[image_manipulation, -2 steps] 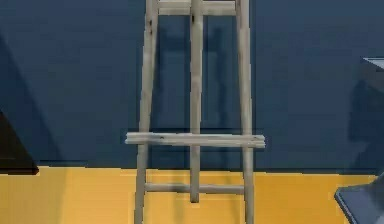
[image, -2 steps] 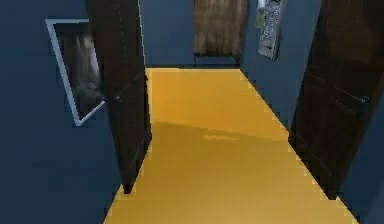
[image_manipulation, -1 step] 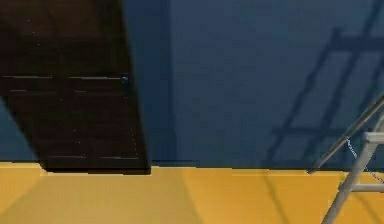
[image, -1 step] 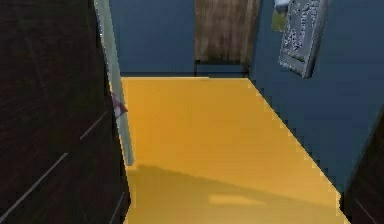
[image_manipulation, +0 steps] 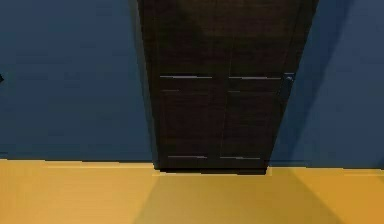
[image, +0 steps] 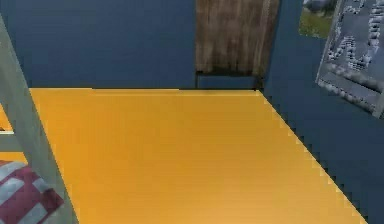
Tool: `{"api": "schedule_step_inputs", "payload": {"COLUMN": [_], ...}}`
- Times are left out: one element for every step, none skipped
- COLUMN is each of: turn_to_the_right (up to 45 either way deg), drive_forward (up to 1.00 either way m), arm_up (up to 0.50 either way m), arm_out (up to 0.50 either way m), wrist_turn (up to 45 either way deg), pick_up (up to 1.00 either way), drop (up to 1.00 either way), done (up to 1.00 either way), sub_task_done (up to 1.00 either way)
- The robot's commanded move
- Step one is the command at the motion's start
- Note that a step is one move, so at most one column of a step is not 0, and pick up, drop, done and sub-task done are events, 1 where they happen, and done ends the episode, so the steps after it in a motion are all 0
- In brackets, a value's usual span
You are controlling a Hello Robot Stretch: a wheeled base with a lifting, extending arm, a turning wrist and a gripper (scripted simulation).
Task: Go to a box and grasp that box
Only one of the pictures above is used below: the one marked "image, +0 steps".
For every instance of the grey green furniture frame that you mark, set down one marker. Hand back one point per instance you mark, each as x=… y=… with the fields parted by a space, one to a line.
x=23 y=116

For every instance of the red and white checked cloth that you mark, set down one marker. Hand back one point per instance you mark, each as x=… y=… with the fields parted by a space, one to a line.
x=23 y=196

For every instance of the brown wooden cupboard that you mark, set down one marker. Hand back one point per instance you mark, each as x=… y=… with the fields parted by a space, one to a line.
x=233 y=36

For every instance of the green landscape wall picture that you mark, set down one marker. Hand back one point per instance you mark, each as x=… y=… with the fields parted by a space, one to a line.
x=315 y=20

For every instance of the grey framed wall picture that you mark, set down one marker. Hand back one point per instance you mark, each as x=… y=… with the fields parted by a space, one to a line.
x=356 y=50

